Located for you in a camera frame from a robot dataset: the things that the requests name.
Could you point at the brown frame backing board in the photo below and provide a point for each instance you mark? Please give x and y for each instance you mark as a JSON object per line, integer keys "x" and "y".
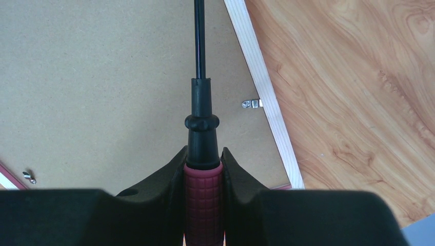
{"x": 94, "y": 94}

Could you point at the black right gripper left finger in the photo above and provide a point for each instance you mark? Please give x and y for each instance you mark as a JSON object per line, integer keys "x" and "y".
{"x": 150, "y": 212}

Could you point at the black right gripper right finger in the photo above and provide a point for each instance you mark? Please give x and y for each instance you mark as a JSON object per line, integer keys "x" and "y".
{"x": 257, "y": 215}

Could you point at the pink handled screwdriver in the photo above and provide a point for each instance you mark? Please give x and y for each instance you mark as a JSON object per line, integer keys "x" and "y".
{"x": 203, "y": 169}

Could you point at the pink picture frame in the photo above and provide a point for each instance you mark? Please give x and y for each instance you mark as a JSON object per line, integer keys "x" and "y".
{"x": 251, "y": 124}

